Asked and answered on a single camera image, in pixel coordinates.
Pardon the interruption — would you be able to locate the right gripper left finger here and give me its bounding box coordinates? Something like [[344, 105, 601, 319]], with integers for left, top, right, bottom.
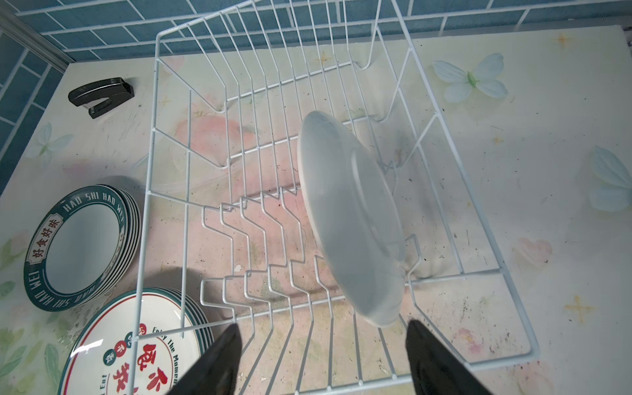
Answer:
[[168, 324, 242, 395]]

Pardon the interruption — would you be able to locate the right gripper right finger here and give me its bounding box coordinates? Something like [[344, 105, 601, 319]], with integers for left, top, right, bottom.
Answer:
[[405, 319, 490, 395]]

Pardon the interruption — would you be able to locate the white plate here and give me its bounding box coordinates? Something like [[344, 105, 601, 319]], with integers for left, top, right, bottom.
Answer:
[[23, 184, 141, 312], [297, 110, 406, 328]]

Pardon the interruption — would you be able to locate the white wire dish rack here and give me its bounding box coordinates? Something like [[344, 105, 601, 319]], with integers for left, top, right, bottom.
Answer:
[[138, 1, 540, 394]]

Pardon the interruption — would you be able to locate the black stapler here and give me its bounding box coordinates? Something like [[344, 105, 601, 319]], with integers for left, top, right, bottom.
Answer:
[[67, 77, 134, 119]]

